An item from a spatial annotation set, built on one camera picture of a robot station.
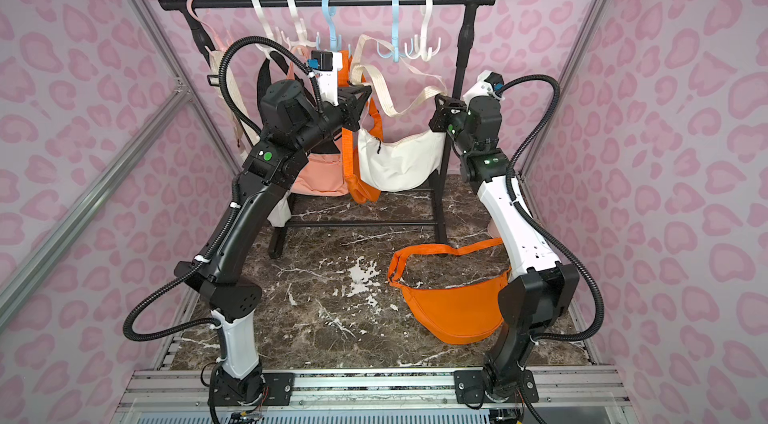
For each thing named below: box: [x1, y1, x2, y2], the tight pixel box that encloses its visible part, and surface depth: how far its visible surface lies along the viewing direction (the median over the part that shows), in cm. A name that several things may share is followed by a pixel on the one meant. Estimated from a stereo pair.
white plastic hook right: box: [404, 0, 442, 62], surface depth 64 cm
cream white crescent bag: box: [351, 34, 449, 192], surface depth 81 cm
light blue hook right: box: [377, 0, 413, 63], surface depth 65 cm
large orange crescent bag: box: [388, 238, 511, 345], surface depth 85 cm
